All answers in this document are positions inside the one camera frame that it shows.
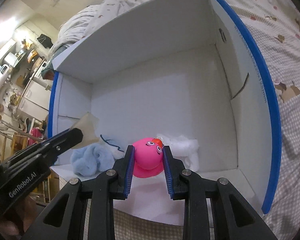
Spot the teal padded bed board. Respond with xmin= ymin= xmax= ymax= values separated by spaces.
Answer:
xmin=41 ymin=47 xmax=67 ymax=81

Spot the pink rubber duck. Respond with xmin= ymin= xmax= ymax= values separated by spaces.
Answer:
xmin=132 ymin=137 xmax=165 ymax=179

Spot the white kitchen cabinet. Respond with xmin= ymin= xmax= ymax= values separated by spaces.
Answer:
xmin=17 ymin=80 xmax=52 ymax=112

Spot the beige cloth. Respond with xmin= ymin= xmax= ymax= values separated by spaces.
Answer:
xmin=74 ymin=112 xmax=101 ymax=151

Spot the black hanging garment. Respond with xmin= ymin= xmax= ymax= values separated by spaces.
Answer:
xmin=37 ymin=33 xmax=53 ymax=48

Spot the white fluffy cloth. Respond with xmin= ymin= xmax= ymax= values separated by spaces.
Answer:
xmin=156 ymin=133 xmax=200 ymax=173

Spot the red container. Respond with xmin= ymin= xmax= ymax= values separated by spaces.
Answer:
xmin=29 ymin=127 xmax=45 ymax=141

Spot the blue cardboard box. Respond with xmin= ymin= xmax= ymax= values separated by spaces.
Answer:
xmin=47 ymin=0 xmax=283 ymax=227

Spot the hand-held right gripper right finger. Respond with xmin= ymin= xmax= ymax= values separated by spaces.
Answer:
xmin=162 ymin=145 xmax=278 ymax=240

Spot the person's left hand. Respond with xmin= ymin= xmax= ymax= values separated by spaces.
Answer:
xmin=0 ymin=196 xmax=40 ymax=240

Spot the light blue fluffy cloth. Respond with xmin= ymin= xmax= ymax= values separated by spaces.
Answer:
xmin=70 ymin=139 xmax=126 ymax=177

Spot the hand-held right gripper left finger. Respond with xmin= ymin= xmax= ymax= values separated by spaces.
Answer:
xmin=24 ymin=145 xmax=136 ymax=240

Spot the white water heater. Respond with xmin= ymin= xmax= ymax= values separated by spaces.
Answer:
xmin=3 ymin=52 xmax=18 ymax=67

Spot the white printed duvet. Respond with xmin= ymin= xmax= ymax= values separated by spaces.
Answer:
xmin=51 ymin=0 xmax=208 ymax=57

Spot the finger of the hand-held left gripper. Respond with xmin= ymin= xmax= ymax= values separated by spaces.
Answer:
xmin=40 ymin=138 xmax=83 ymax=166
xmin=41 ymin=128 xmax=84 ymax=147

